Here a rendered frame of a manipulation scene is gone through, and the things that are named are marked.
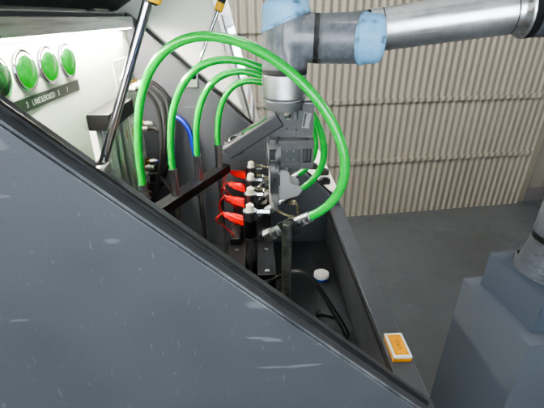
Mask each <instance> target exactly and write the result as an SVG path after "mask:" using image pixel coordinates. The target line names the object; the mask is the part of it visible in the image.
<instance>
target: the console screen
mask: <svg viewBox="0 0 544 408"><path fill-rule="evenodd" d="M221 17H222V20H223V26H224V28H225V32H226V33H229V34H232V35H236V30H235V27H234V23H233V20H232V16H231V15H221ZM229 46H230V50H231V53H232V56H236V57H242V54H241V51H240V48H238V47H236V46H233V45H229ZM235 68H245V66H241V65H236V64H235ZM237 76H238V79H239V80H240V79H245V78H248V76H247V75H237ZM240 87H241V91H242V93H243V97H244V102H245V105H246V108H247V111H248V115H249V120H250V121H252V122H253V123H254V122H255V104H254V100H253V94H252V91H251V88H250V85H249V84H246V85H242V86H240Z"/></svg>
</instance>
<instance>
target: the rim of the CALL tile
mask: <svg viewBox="0 0 544 408"><path fill-rule="evenodd" d="M391 334H400V335H401V337H402V340H403V342H404V344H405V346H406V349H407V350H408V353H409V354H408V355H395V353H394V351H393V348H392V345H391V343H390V341H389V338H388V336H387V335H391ZM391 334H384V336H385V340H386V342H387V343H388V346H389V349H390V351H391V354H392V356H393V358H394V359H412V354H411V353H410V350H409V348H408V346H407V344H406V341H405V339H404V338H403V336H402V333H391Z"/></svg>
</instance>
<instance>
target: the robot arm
mask: <svg viewBox="0 0 544 408"><path fill-rule="evenodd" d="M310 11H311V9H310V8H309V1H308V0H265V1H264V3H263V5H262V11H261V46H262V47H264V48H266V49H268V50H269V51H271V52H272V53H274V54H276V55H277V56H279V57H280V58H282V59H283V60H284V61H285V62H287V63H288V64H289V65H291V66H292V67H293V68H295V69H296V70H297V71H298V72H299V73H300V74H301V75H303V76H304V77H305V78H306V79H307V68H308V63H312V64H357V65H359V66H361V65H363V64H376V63H377V62H379V61H380V60H381V58H382V57H383V55H384V51H386V50H392V49H404V48H410V47H417V46H424V45H435V44H442V43H448V42H454V41H461V40H473V39H479V38H486V37H493V36H504V35H512V36H513V37H514V38H515V39H525V38H534V37H544V0H426V1H420V2H410V3H405V4H399V5H393V6H383V7H377V8H372V9H369V10H361V11H351V12H328V13H320V12H310ZM262 97H263V98H264V100H263V108H264V109H266V110H269V111H272V112H270V113H268V114H267V115H265V116H264V117H263V118H261V119H260V120H258V121H256V122H254V123H253V124H252V125H250V126H249V127H247V128H245V129H244V130H242V131H240V132H239V133H238V134H236V135H232V136H230V137H229V138H228V139H227V141H226V142H225V143H224V145H223V152H224V153H225V154H226V156H227V157H228V158H229V159H232V158H234V157H236V156H237V155H241V154H242V153H243V152H244V151H245V150H247V149H248V148H250V147H251V146H253V145H254V144H256V143H257V142H260V141H261V140H262V139H263V138H266V158H267V166H269V195H270V205H271V206H272V208H273V209H274V210H278V202H279V201H282V200H284V199H288V198H293V197H297V196H299V195H300V193H301V188H300V186H299V180H298V179H297V178H295V177H293V176H290V173H289V172H288V168H300V169H303V168H313V152H314V139H313V122H314V105H315V104H314V103H313V102H312V101H311V100H304V98H305V97H306V94H305V93H304V92H303V91H302V90H301V89H300V88H299V87H298V86H297V85H296V84H295V83H294V82H293V81H292V80H291V79H289V78H288V77H287V76H286V75H285V74H284V73H283V72H282V71H280V70H279V69H277V68H276V67H275V66H273V65H271V64H270V63H269V62H267V61H265V60H264V59H262ZM285 113H290V114H289V115H287V116H285V115H284V114H285ZM512 262H513V265H514V266H515V267H516V269H517V270H518V271H519V272H520V273H522V274H523V275H524V276H525V277H527V278H529V279H531V280H533V281H534V282H536V283H540V284H542V285H544V198H543V201H542V205H541V207H540V210H539V212H538V216H537V218H536V221H535V224H534V226H533V230H532V232H531V234H530V236H529V237H528V238H527V239H526V240H525V241H524V242H523V244H522V245H521V246H520V247H519V248H518V249H517V250H516V252H515V254H514V257H513V259H512Z"/></svg>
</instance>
